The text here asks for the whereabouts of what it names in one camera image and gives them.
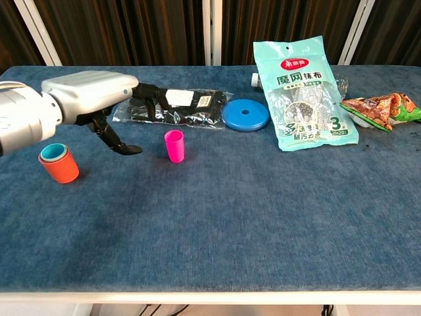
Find orange plastic cup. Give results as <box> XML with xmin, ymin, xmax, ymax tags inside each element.
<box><xmin>38</xmin><ymin>144</ymin><xmax>80</xmax><ymax>184</ymax></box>

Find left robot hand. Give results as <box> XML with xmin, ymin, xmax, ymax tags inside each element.
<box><xmin>41</xmin><ymin>70</ymin><xmax>172</xmax><ymax>156</ymax></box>

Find teal cleaning cloth package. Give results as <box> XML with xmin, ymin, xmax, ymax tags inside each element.
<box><xmin>252</xmin><ymin>35</ymin><xmax>360</xmax><ymax>153</ymax></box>

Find light blue plastic cup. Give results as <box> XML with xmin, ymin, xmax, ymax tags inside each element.
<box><xmin>39</xmin><ymin>144</ymin><xmax>68</xmax><ymax>162</ymax></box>

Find white partition post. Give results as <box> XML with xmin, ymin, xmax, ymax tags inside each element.
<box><xmin>338</xmin><ymin>0</ymin><xmax>376</xmax><ymax>66</ymax></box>
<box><xmin>12</xmin><ymin>0</ymin><xmax>63</xmax><ymax>66</ymax></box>
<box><xmin>202</xmin><ymin>0</ymin><xmax>224</xmax><ymax>66</ymax></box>

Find blue disc with hole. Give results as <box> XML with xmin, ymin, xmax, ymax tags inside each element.
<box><xmin>221</xmin><ymin>99</ymin><xmax>271</xmax><ymax>133</ymax></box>

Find green orange snack bag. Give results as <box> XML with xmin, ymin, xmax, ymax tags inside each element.
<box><xmin>339</xmin><ymin>92</ymin><xmax>421</xmax><ymax>132</ymax></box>

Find pink plastic cup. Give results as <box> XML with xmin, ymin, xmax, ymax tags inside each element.
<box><xmin>164</xmin><ymin>130</ymin><xmax>186</xmax><ymax>163</ymax></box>

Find dark slatted partition panel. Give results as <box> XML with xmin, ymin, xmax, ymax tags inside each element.
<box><xmin>220</xmin><ymin>0</ymin><xmax>361</xmax><ymax>66</ymax></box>
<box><xmin>0</xmin><ymin>0</ymin><xmax>45</xmax><ymax>66</ymax></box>
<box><xmin>351</xmin><ymin>0</ymin><xmax>421</xmax><ymax>66</ymax></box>
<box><xmin>32</xmin><ymin>0</ymin><xmax>207</xmax><ymax>66</ymax></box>

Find blue felt table mat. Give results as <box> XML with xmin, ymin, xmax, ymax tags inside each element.
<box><xmin>0</xmin><ymin>65</ymin><xmax>421</xmax><ymax>294</ymax></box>

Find clear bag with black item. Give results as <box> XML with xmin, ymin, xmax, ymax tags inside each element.
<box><xmin>112</xmin><ymin>87</ymin><xmax>234</xmax><ymax>131</ymax></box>

